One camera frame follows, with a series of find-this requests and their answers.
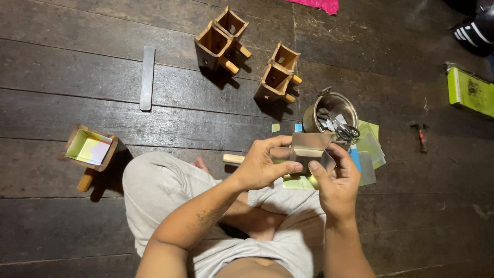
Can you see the person's left hand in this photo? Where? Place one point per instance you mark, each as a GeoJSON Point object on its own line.
{"type": "Point", "coordinates": [256, 162]}

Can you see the person's right hand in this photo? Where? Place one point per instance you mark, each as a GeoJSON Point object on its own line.
{"type": "Point", "coordinates": [337, 185]}

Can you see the shiny metal sheet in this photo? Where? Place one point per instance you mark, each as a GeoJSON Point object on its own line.
{"type": "Point", "coordinates": [308, 148]}

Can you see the small blue sheet scrap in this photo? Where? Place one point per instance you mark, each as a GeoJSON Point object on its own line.
{"type": "Point", "coordinates": [298, 127]}

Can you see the steel pot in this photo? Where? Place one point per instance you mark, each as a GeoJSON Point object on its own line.
{"type": "Point", "coordinates": [332, 106]}

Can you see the pink cloth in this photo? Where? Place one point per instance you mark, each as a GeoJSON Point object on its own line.
{"type": "Point", "coordinates": [316, 4]}

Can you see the person's beige shorts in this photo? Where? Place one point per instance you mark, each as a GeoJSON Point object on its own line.
{"type": "Point", "coordinates": [162, 193]}

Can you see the wooden mould with sheet lining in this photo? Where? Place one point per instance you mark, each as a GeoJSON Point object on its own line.
{"type": "Point", "coordinates": [89, 148]}

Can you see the person's foot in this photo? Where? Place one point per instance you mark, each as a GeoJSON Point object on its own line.
{"type": "Point", "coordinates": [200, 165]}

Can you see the black white striped shoe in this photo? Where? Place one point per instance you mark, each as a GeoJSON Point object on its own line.
{"type": "Point", "coordinates": [471, 34]}

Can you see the small hammer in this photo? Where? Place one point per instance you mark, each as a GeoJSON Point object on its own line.
{"type": "Point", "coordinates": [421, 135]}

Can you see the small green sheet scrap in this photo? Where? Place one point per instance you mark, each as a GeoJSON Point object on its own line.
{"type": "Point", "coordinates": [276, 128]}

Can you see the flat grey metal bar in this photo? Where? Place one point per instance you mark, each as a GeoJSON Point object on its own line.
{"type": "Point", "coordinates": [147, 77]}

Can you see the green box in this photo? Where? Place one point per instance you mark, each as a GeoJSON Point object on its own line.
{"type": "Point", "coordinates": [471, 92]}

